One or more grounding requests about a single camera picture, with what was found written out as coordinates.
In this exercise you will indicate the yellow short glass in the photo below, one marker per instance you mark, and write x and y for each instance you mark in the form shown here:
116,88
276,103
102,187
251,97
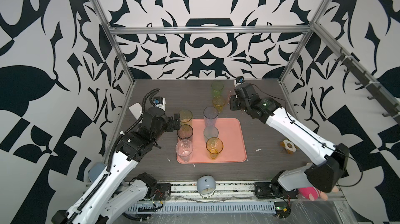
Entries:
219,103

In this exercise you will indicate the white rectangular box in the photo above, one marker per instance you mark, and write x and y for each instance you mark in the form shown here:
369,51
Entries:
136,110

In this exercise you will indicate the teal frosted glass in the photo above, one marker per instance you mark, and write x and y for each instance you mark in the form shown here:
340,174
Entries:
210,132

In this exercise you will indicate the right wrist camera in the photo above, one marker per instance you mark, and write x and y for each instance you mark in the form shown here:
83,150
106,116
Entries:
239,80

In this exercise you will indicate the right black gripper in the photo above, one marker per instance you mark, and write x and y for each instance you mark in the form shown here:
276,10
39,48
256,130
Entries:
233,100

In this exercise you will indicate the light green tall glass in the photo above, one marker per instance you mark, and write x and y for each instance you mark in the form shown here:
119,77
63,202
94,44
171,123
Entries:
186,117

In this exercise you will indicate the green short glass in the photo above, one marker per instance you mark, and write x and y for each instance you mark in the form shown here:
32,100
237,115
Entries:
217,88

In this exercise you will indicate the smoky grey tall glass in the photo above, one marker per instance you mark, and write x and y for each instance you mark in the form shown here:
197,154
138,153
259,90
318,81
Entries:
185,133

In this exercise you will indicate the orange tall glass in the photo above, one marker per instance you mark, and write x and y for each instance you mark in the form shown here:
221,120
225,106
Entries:
214,147

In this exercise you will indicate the pink plush pig toy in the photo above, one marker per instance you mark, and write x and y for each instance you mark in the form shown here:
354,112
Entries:
313,194

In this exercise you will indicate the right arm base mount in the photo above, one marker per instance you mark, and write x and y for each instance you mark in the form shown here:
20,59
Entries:
268,189

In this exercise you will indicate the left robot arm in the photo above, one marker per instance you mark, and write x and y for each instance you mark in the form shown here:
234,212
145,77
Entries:
99,204

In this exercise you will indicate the blue tall glass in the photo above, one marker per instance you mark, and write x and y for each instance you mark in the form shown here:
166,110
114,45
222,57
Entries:
210,116

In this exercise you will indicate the white slotted cable duct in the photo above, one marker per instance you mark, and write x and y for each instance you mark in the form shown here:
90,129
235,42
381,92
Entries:
204,208

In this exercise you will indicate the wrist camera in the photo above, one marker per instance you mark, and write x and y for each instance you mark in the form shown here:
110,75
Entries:
158,102
239,80

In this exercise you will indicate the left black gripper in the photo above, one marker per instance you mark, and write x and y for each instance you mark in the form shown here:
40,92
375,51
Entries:
169,125

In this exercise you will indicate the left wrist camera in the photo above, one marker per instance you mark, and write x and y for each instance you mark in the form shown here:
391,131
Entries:
158,102

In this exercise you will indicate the brown white flower toy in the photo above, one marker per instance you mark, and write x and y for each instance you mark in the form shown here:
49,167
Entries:
289,146

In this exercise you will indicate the white round timer device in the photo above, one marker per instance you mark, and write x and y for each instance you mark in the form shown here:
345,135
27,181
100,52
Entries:
206,186

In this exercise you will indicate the pink short glass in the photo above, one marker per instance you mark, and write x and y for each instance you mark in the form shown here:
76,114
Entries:
228,94

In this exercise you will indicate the pink plastic tray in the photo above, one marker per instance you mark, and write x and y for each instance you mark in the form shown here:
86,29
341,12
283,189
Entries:
230,133

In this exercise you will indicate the light blue container lid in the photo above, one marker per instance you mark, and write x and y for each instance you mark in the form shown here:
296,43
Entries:
96,171

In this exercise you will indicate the clear tall glass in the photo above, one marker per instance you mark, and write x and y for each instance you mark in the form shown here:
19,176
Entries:
184,150

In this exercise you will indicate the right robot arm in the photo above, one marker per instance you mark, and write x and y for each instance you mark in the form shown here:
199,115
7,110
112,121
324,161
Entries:
328,161

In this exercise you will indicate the black wall hook rail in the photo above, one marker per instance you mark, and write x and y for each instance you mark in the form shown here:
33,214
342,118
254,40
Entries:
375,88

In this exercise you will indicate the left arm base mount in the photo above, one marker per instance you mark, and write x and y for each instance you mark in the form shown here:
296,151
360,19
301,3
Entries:
156,191

